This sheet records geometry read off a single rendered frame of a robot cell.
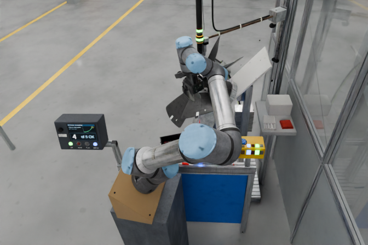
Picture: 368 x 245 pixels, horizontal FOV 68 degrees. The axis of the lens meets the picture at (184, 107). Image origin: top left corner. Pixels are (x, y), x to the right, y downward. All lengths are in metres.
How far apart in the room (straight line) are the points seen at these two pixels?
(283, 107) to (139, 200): 1.26
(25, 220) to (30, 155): 0.83
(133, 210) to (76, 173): 1.81
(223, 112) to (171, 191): 0.63
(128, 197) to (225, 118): 0.62
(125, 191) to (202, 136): 0.63
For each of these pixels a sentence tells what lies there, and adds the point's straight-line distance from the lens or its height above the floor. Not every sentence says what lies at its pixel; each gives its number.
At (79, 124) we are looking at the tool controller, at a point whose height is 1.24.
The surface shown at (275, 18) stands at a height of 1.54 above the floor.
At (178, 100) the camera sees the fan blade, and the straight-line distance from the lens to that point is 1.99.
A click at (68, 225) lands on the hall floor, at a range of 2.81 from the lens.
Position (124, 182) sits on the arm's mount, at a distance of 1.39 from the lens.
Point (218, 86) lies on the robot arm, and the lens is 1.14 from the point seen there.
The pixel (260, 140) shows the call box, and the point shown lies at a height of 1.07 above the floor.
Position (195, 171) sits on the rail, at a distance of 1.84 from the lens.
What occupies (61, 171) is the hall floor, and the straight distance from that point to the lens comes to 3.21.
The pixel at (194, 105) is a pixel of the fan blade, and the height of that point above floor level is 1.19.
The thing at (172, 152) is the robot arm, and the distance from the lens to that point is 1.00.
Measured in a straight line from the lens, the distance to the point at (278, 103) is 2.13.
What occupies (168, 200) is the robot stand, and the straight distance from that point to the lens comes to 1.50.
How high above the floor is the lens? 2.27
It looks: 40 degrees down
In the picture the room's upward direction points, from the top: 4 degrees counter-clockwise
